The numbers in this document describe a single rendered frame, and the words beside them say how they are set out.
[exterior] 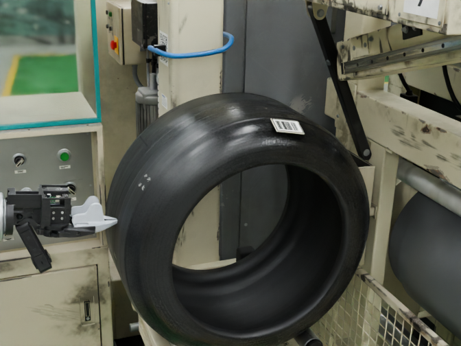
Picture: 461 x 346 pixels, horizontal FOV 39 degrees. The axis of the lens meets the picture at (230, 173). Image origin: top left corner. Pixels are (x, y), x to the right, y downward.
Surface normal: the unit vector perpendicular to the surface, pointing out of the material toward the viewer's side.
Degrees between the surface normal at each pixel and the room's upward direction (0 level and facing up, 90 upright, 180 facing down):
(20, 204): 90
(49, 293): 90
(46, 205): 90
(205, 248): 90
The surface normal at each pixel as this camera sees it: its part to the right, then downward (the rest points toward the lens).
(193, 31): 0.35, 0.34
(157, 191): -0.32, -0.11
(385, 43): -0.94, 0.11
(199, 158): -0.11, -0.31
